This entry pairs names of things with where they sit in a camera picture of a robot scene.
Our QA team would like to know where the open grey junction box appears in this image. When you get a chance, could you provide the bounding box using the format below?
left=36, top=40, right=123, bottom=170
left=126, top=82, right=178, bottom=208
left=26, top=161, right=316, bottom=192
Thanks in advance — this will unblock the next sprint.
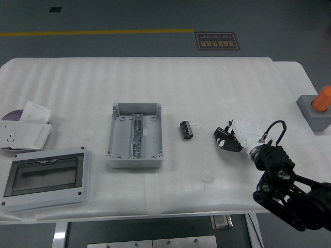
left=106, top=102, right=166, bottom=169

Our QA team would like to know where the purple round disc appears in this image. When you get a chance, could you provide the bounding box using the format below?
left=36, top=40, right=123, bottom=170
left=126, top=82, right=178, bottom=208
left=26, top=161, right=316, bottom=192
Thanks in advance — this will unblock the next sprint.
left=1, top=109, right=25, bottom=122

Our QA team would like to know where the grey lid with clear window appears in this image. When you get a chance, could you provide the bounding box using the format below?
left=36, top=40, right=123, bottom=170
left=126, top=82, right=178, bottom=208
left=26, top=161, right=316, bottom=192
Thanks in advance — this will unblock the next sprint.
left=0, top=146, right=92, bottom=213

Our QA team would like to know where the brown floor sign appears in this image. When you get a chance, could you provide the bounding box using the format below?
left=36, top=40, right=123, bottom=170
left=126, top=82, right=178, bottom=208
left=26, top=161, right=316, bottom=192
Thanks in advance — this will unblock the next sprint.
left=194, top=32, right=241, bottom=51

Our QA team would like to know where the white wall socket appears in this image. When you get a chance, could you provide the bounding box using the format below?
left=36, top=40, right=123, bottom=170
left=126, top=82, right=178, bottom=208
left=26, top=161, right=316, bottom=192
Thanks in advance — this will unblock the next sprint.
left=0, top=122, right=23, bottom=149

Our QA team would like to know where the white double switch panel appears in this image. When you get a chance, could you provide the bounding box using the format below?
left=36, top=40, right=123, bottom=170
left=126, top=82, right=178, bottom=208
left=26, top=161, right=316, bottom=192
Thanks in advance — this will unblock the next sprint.
left=14, top=123, right=53, bottom=151

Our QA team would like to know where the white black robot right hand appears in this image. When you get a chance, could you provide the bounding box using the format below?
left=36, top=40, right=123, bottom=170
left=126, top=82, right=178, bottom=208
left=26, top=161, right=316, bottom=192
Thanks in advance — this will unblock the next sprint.
left=215, top=118, right=267, bottom=153

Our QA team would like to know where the translucent tape strip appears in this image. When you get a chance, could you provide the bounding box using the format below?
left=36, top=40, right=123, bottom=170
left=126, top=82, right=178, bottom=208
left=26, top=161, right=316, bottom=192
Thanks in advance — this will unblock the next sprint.
left=144, top=170, right=163, bottom=215

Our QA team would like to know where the grey metal plate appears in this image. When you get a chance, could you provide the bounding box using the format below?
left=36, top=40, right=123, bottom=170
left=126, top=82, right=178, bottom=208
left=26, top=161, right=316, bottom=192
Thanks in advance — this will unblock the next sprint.
left=87, top=240, right=153, bottom=248

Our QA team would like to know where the grey block base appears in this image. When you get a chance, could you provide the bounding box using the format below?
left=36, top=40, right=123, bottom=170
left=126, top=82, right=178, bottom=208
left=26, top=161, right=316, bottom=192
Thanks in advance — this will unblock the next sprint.
left=296, top=95, right=331, bottom=136

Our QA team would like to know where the metal rail in box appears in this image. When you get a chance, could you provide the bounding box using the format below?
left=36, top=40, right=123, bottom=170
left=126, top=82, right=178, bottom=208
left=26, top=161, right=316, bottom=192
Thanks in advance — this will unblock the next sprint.
left=128, top=113, right=144, bottom=159

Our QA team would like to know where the white foam mat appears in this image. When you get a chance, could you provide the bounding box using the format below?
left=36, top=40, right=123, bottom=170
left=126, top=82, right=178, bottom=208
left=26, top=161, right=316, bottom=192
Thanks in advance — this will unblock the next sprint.
left=0, top=56, right=319, bottom=222

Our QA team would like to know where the orange cylinder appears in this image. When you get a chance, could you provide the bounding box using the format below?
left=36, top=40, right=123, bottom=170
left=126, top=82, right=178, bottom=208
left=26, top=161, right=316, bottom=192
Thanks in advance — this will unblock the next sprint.
left=311, top=86, right=331, bottom=113

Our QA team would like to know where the white table leg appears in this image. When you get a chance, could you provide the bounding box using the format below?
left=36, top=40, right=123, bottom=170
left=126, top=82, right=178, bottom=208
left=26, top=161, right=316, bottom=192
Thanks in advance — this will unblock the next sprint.
left=245, top=213, right=265, bottom=248
left=52, top=222, right=69, bottom=248

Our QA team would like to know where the black cylindrical battery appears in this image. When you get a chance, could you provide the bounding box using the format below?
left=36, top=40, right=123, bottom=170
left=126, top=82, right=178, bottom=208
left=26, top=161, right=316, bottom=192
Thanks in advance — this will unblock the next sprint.
left=179, top=120, right=194, bottom=141

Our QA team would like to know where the metal bracket under table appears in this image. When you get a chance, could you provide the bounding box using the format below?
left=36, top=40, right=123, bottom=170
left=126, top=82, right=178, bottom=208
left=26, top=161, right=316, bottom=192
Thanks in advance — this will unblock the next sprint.
left=210, top=215, right=234, bottom=231

